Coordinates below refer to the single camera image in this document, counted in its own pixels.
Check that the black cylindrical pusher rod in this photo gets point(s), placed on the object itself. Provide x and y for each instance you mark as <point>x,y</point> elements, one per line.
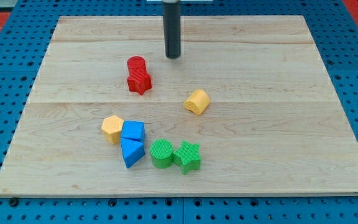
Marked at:
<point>172,28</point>

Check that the yellow heart block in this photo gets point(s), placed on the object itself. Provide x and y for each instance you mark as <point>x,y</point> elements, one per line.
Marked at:
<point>197,102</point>

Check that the red cylinder block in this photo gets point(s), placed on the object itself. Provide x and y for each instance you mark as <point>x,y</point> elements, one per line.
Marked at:
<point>136,63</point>

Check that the red star block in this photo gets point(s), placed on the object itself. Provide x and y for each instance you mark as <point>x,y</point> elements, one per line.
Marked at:
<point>139,81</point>

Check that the blue cube block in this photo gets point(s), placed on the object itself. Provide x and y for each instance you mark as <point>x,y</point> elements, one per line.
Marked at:
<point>133,130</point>

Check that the yellow hexagon block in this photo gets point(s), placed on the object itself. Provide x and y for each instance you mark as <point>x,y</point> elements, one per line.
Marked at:
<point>112,127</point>

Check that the green cylinder block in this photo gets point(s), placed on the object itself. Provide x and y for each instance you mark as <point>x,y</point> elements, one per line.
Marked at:
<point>161,152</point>

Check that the blue triangle block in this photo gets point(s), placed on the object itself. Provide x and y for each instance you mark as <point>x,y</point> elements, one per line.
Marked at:
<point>132,151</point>

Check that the green star block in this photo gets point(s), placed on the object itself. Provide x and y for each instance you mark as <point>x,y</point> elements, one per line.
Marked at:
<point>187,157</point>

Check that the wooden board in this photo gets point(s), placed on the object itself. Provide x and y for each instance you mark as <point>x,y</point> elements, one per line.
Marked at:
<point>274,127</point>

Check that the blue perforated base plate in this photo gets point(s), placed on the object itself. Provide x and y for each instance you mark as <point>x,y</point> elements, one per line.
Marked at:
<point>23,42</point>

